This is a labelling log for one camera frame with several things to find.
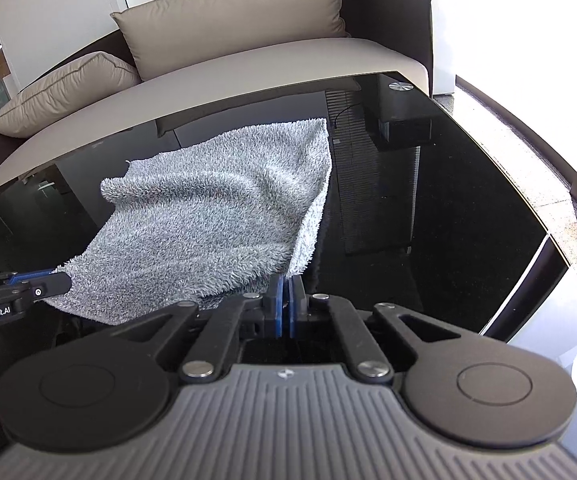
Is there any brown sofa with beige seat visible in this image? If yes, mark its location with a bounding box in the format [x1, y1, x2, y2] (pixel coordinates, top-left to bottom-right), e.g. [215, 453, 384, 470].
[0, 0, 434, 211]

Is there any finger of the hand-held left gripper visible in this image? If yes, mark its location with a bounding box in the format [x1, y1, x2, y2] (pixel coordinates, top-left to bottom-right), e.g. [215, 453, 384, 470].
[6, 270, 72, 307]

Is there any small beige cushion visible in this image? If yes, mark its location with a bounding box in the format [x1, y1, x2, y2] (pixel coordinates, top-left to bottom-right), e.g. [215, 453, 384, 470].
[0, 51, 142, 139]

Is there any grey fluffy towel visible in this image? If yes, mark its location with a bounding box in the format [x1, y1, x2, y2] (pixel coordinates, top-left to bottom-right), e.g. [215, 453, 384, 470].
[48, 118, 333, 318]

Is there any large beige cushion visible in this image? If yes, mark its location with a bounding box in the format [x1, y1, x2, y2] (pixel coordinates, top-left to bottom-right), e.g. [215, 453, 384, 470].
[110, 0, 350, 82]

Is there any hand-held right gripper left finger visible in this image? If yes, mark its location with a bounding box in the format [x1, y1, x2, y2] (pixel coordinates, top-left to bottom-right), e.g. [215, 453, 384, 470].
[113, 275, 286, 381]

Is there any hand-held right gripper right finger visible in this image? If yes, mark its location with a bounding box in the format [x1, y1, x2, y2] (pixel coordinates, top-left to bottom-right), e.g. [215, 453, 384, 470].
[288, 275, 475, 382]

